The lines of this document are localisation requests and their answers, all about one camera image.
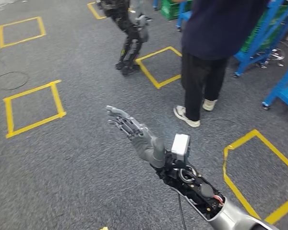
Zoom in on green plastic crate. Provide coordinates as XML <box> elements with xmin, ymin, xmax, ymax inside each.
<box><xmin>241</xmin><ymin>3</ymin><xmax>288</xmax><ymax>53</ymax></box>
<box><xmin>161</xmin><ymin>0</ymin><xmax>193</xmax><ymax>20</ymax></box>

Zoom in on black silver humanoid robot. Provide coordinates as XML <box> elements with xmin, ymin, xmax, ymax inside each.
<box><xmin>96</xmin><ymin>0</ymin><xmax>152</xmax><ymax>77</ymax></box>

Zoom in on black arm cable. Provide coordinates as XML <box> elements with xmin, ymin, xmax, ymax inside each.
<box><xmin>178</xmin><ymin>194</ymin><xmax>188</xmax><ymax>230</ymax></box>

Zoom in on person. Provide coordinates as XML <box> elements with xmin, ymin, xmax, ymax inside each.
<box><xmin>172</xmin><ymin>0</ymin><xmax>271</xmax><ymax>128</ymax></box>

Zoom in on yellow floor tape square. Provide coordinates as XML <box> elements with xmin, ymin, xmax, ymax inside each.
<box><xmin>3</xmin><ymin>80</ymin><xmax>67</xmax><ymax>139</ymax></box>
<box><xmin>222</xmin><ymin>129</ymin><xmax>288</xmax><ymax>225</ymax></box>

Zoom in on black round stool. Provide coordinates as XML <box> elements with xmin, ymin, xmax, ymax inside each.
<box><xmin>254</xmin><ymin>47</ymin><xmax>286</xmax><ymax>69</ymax></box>

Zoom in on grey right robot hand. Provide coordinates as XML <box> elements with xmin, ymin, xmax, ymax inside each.
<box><xmin>106</xmin><ymin>106</ymin><xmax>164</xmax><ymax>162</ymax></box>

